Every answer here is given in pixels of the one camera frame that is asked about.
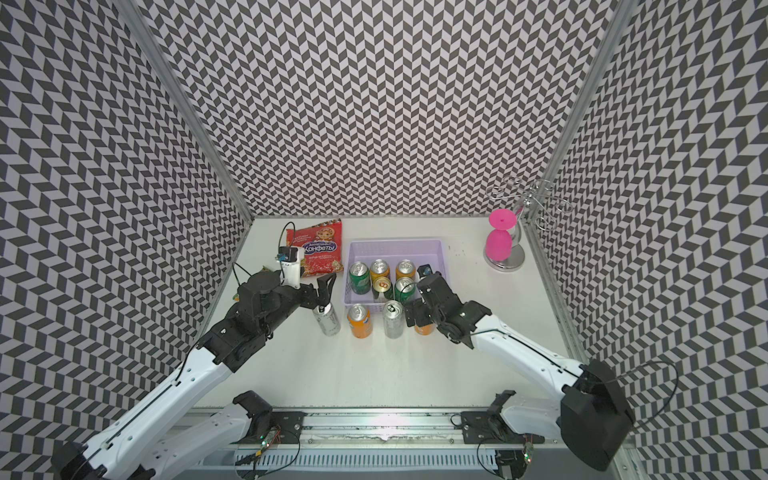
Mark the white Monster can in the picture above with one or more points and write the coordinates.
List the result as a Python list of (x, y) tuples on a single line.
[(394, 319), (327, 320)]

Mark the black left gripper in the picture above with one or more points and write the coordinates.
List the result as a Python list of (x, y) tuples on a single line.
[(310, 300)]

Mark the lavender plastic basket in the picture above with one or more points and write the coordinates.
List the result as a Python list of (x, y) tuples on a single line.
[(419, 251)]

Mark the orange Fanta can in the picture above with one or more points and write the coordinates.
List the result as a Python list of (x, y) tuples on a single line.
[(424, 330)]

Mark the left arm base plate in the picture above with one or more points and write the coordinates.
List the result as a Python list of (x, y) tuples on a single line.
[(288, 425)]

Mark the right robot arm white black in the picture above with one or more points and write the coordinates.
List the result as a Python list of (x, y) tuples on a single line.
[(584, 406)]

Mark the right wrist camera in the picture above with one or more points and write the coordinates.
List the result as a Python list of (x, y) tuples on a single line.
[(424, 270)]

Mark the gold top green can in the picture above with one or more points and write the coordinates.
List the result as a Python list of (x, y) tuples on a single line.
[(382, 289)]

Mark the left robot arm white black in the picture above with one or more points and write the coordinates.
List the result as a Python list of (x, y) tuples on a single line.
[(158, 411)]

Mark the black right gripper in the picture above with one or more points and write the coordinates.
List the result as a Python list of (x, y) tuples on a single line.
[(409, 307)]

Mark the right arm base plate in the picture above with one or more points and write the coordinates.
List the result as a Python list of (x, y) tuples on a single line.
[(481, 427)]

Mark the green soda can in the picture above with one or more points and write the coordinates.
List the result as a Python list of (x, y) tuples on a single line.
[(359, 278)]

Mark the aluminium front rail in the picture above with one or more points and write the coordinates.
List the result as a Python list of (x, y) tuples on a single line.
[(384, 423)]

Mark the chrome glass holder stand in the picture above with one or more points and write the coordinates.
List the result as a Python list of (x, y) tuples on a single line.
[(538, 204)]

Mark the green can front middle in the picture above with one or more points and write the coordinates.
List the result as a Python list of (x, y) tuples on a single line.
[(405, 287)]

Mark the red candy bag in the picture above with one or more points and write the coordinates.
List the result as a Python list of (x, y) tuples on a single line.
[(322, 244)]

